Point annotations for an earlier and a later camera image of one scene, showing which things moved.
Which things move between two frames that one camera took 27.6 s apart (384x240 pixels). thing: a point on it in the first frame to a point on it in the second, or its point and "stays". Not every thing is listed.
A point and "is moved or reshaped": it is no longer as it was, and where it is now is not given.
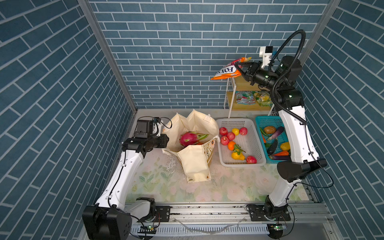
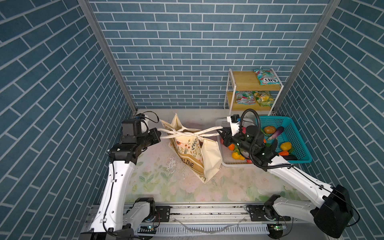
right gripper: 254,70 to 228,138
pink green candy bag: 245,97 stays
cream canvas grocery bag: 193,137 is moved or reshaped
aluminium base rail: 302,221 stays
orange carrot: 282,153 stays
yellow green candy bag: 264,98 stays
